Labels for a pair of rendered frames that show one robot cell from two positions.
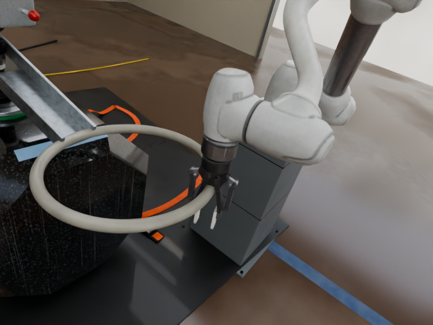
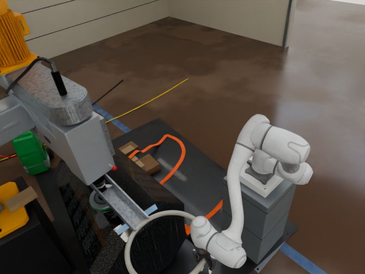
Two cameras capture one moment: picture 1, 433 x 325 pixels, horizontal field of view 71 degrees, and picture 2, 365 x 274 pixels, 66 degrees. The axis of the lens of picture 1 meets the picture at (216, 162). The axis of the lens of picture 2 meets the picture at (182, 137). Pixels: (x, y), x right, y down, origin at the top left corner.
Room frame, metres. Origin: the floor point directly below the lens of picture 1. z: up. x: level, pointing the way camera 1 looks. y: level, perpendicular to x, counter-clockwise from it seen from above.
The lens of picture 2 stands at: (-0.07, -0.24, 2.41)
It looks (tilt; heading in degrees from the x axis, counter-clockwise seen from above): 40 degrees down; 23
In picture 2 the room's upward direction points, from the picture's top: 6 degrees counter-clockwise
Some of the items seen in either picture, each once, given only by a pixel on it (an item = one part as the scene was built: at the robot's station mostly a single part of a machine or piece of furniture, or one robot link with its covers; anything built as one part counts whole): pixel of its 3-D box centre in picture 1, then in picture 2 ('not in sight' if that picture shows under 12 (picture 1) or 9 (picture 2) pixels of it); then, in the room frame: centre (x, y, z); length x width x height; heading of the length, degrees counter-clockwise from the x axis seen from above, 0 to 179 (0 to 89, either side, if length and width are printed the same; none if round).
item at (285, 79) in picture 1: (288, 85); (266, 156); (1.42, -0.23, 1.03); 0.18 x 0.16 x 0.22; 71
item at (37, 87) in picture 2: not in sight; (39, 87); (1.06, 1.14, 1.62); 0.96 x 0.25 x 0.17; 66
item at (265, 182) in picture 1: (248, 184); (255, 209); (1.43, -0.21, 0.40); 0.50 x 0.50 x 0.80; 62
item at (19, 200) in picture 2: not in sight; (21, 199); (0.75, 1.45, 0.81); 0.20 x 0.10 x 0.05; 154
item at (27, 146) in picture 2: not in sight; (25, 139); (1.66, 2.47, 0.43); 0.35 x 0.35 x 0.87; 41
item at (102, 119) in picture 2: not in sight; (104, 135); (0.99, 0.71, 1.38); 0.08 x 0.03 x 0.28; 66
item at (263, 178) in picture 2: not in sight; (259, 167); (1.44, -0.20, 0.89); 0.22 x 0.18 x 0.06; 62
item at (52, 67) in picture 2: not in sight; (57, 79); (0.92, 0.82, 1.78); 0.04 x 0.04 x 0.17
